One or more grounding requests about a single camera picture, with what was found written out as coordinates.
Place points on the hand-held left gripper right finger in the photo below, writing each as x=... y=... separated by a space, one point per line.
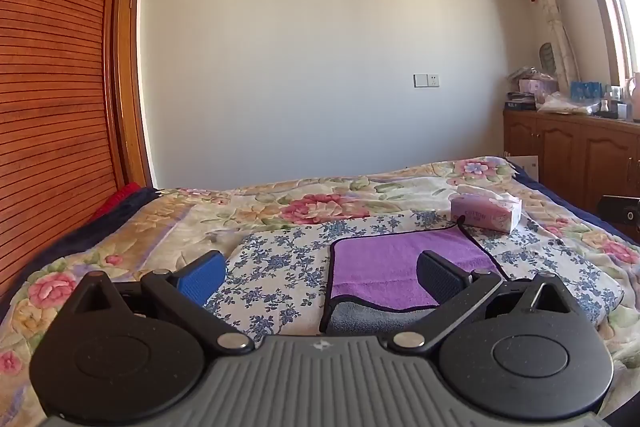
x=440 y=282

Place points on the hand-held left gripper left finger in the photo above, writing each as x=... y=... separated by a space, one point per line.
x=202 y=279

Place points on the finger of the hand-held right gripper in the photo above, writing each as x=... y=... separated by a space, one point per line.
x=622 y=213

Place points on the purple and grey towel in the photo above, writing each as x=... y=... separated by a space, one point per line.
x=390 y=267

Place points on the blue floral white cloth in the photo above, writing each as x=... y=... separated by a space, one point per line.
x=280 y=267

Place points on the pink tissue box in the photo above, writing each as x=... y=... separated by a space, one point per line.
x=482 y=214

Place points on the wooden cabinet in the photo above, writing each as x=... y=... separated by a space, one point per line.
x=570 y=152

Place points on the white board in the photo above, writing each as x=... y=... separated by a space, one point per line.
x=525 y=164

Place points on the red cloth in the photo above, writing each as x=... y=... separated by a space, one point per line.
x=119 y=199

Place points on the clear plastic bag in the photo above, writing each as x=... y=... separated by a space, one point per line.
x=562 y=103

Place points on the blue box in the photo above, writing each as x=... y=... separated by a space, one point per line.
x=586 y=92

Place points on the floral bed blanket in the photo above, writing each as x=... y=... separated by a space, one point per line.
x=310 y=202

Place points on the black flat box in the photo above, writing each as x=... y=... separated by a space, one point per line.
x=520 y=102

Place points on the grey hand fan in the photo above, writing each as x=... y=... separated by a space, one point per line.
x=547 y=57

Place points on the wooden door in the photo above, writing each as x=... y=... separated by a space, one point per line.
x=127 y=72

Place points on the white wall socket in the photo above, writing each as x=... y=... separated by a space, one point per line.
x=426 y=80

